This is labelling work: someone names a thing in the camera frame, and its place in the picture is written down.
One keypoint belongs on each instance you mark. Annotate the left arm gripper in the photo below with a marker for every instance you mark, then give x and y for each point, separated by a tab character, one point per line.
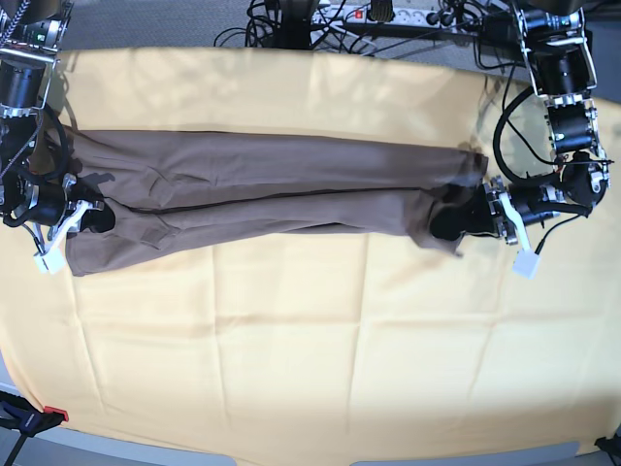
495	210

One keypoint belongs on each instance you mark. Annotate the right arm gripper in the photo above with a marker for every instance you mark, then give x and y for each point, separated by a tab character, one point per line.
57	209

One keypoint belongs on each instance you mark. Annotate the brown T-shirt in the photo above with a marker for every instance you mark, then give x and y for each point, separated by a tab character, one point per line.
170	191

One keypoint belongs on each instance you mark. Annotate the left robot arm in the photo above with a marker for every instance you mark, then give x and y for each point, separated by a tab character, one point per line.
550	41

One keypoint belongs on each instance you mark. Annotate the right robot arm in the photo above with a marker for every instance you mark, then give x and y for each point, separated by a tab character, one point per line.
35	147

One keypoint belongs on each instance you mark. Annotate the yellow table cloth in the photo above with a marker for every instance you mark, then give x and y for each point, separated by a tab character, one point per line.
317	350

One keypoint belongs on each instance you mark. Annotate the black power adapter box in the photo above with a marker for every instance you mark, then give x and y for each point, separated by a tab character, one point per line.
498	32

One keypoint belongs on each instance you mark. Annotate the white power strip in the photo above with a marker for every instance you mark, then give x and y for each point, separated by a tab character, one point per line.
404	19

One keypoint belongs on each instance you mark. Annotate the blue orange table clamp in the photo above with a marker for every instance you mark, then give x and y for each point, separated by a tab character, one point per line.
22	417

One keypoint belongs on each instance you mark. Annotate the black clamp right corner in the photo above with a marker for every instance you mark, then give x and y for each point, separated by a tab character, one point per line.
611	446

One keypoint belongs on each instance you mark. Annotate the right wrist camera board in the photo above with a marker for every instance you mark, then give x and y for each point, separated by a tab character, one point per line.
50	262

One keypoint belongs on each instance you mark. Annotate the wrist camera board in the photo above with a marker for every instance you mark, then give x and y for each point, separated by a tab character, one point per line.
526	264
50	262

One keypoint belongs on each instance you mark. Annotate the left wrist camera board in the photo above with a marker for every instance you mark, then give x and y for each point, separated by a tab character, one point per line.
526	264

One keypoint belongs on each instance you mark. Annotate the black stand post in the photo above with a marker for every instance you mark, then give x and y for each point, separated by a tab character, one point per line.
294	31

